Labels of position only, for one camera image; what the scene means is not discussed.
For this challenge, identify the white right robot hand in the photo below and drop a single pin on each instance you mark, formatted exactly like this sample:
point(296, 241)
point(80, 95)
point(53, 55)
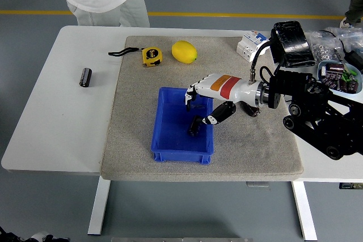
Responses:
point(232, 89)

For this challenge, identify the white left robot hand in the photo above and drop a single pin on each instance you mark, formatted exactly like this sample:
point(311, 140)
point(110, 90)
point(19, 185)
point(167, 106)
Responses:
point(42, 237)

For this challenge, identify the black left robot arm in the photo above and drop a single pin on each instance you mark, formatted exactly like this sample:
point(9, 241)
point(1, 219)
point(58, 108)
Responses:
point(5, 237)

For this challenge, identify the blue plastic box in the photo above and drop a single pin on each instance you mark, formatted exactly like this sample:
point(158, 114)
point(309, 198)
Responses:
point(181, 155)

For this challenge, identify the white circuit breaker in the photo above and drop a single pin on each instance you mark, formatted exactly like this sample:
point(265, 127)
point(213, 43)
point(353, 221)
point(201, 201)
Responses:
point(249, 45)

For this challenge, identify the yellow lemon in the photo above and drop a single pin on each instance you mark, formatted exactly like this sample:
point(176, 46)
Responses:
point(183, 51)

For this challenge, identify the white table leg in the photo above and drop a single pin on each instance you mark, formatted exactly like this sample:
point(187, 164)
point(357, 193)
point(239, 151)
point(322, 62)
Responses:
point(99, 208)
point(304, 210)

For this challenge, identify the black wrapped power brick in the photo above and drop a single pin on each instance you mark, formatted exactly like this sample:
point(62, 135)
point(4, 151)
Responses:
point(293, 42)

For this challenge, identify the light blue bowl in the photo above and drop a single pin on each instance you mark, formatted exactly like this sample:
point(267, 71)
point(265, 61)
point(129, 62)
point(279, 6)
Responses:
point(321, 67)

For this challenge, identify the clear bag of metal washers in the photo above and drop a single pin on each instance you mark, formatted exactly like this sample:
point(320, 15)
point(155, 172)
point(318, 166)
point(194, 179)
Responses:
point(323, 48)

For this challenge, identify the grey-brown felt mat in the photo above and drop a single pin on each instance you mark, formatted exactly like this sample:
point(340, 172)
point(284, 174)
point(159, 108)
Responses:
point(136, 128)

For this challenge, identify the green small parts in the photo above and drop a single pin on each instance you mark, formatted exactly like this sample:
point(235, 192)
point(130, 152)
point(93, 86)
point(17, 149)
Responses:
point(347, 76)

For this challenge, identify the table control panel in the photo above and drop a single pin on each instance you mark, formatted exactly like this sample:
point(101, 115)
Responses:
point(350, 185)

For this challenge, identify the grey bracket under table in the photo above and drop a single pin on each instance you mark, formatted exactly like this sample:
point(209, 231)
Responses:
point(257, 184)

